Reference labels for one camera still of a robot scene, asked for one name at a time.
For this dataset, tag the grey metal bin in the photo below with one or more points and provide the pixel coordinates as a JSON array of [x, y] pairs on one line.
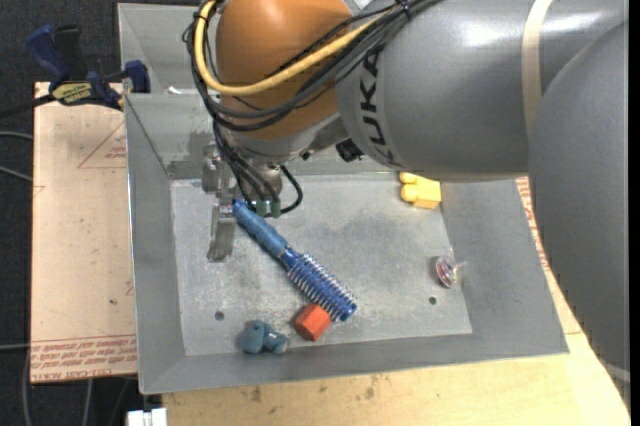
[[380, 244]]

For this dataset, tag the yellow toy brick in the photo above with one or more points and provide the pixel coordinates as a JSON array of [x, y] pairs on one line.
[[422, 191]]

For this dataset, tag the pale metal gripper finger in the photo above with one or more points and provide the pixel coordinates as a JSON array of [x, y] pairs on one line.
[[228, 229], [214, 234]]

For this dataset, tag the blue round hair brush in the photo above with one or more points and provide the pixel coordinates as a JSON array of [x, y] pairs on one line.
[[280, 249]]

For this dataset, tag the orange-red block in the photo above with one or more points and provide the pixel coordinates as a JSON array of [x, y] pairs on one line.
[[312, 321]]

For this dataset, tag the clear red spinning top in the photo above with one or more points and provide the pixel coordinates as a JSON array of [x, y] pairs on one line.
[[446, 271]]

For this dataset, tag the brown cardboard board, red print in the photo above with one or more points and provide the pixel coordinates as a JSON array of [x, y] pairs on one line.
[[80, 239]]

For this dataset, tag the teal blue soft toy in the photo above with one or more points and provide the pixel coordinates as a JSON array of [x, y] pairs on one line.
[[257, 338]]

